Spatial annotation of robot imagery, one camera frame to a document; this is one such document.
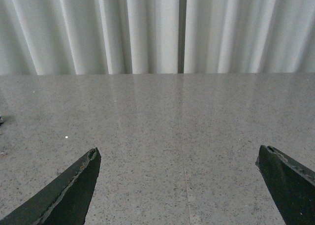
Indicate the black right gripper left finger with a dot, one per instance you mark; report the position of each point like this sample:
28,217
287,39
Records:
64,201

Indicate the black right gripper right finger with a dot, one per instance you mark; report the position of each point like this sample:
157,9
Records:
290,184

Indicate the dark object at left edge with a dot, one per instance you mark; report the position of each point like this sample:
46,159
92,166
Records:
1,120

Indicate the white pleated curtain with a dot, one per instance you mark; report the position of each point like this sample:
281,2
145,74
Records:
50,37

